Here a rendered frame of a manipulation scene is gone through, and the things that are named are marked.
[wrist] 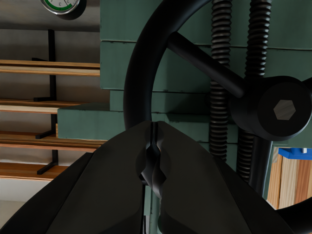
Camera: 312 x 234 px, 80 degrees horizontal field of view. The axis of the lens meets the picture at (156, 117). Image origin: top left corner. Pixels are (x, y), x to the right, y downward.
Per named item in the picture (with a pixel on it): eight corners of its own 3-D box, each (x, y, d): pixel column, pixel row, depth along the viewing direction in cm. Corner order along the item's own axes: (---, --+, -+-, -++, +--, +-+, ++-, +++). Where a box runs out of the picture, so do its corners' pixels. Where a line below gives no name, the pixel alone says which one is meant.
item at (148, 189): (152, 181, 74) (150, 216, 76) (152, 171, 83) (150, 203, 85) (130, 180, 74) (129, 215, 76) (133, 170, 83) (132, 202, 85)
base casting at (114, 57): (336, 51, 35) (328, 100, 36) (224, 75, 92) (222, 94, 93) (97, 40, 35) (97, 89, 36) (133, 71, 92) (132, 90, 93)
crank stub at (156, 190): (178, 167, 12) (194, 199, 13) (171, 143, 18) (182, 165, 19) (145, 183, 13) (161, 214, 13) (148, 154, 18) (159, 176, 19)
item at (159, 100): (316, 99, 36) (313, 119, 37) (257, 95, 57) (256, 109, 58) (109, 89, 36) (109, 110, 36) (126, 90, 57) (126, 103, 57)
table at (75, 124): (434, 131, 28) (425, 170, 28) (288, 110, 58) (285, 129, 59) (20, 114, 27) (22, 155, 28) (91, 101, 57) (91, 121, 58)
